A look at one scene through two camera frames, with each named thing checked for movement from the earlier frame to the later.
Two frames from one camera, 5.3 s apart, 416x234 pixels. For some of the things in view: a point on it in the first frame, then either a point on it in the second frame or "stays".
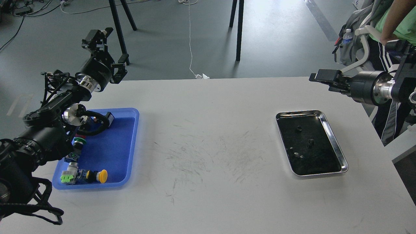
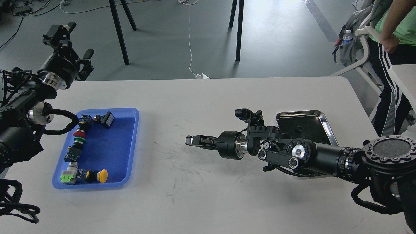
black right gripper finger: [326, 75] → [200, 139]
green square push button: [69, 176] stays
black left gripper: [97, 72] → [59, 70]
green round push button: [78, 143] stays
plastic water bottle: [347, 37] stays
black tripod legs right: [240, 12] stays
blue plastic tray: [113, 149] stays
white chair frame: [364, 29] stays
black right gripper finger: [347, 92] → [214, 147]
